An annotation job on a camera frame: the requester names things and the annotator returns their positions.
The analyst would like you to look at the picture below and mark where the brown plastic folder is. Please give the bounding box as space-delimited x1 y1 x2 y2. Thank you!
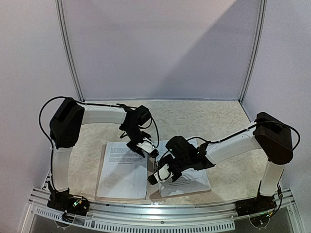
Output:
95 146 202 200

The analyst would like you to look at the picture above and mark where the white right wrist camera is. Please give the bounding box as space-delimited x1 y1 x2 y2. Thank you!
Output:
147 164 172 185

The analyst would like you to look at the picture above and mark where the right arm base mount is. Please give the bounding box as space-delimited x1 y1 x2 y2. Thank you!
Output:
235 194 283 217

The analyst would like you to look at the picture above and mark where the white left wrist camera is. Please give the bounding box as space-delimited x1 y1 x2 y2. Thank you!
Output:
137 137 159 159

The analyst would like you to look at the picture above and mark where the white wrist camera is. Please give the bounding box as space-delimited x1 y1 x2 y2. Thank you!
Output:
147 164 172 185
137 137 159 159

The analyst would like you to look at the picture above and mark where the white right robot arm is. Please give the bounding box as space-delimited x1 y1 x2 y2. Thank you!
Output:
154 112 295 212

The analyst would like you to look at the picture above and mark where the right aluminium frame post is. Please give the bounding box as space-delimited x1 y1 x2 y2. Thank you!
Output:
239 0 267 104

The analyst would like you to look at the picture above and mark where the left aluminium frame post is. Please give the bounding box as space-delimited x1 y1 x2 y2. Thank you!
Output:
55 0 85 101

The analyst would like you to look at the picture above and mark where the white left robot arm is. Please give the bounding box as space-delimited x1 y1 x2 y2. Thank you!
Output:
49 98 158 211

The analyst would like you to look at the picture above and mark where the white paper stack remainder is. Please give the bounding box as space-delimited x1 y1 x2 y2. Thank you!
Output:
157 136 212 198

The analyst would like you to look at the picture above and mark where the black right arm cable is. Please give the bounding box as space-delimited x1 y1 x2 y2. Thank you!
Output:
156 121 301 202

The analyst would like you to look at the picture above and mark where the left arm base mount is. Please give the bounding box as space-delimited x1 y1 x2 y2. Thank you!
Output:
47 181 90 223

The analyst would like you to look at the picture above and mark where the aluminium frame post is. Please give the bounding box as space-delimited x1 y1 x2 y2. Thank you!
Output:
239 0 267 104
55 0 85 101

